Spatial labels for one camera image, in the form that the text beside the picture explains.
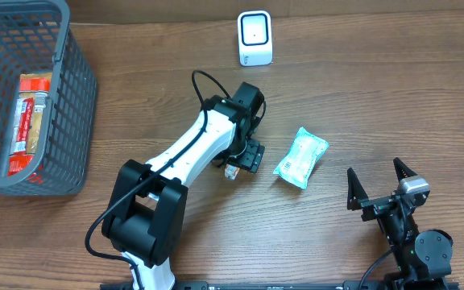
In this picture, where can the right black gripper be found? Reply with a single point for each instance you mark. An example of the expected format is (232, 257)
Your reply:
(357, 194)

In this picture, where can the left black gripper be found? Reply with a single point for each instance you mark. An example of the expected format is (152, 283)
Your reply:
(252, 157)

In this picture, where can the orange tissue pack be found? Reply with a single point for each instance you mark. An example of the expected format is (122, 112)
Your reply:
(231, 171)

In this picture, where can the teal wet wipes pack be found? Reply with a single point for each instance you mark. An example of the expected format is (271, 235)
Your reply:
(297, 166)

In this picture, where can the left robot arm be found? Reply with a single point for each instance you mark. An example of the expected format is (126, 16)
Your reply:
(146, 209)

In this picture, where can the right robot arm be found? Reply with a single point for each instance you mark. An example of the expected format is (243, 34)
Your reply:
(422, 257)

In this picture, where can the white barcode scanner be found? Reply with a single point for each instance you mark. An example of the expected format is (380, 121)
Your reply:
(255, 47)

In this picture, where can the red snack packet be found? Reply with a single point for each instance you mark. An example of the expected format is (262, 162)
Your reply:
(19, 159)

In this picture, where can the grey plastic mesh basket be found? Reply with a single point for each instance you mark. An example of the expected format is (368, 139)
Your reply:
(35, 37)

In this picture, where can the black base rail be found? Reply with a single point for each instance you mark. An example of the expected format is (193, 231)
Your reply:
(346, 285)

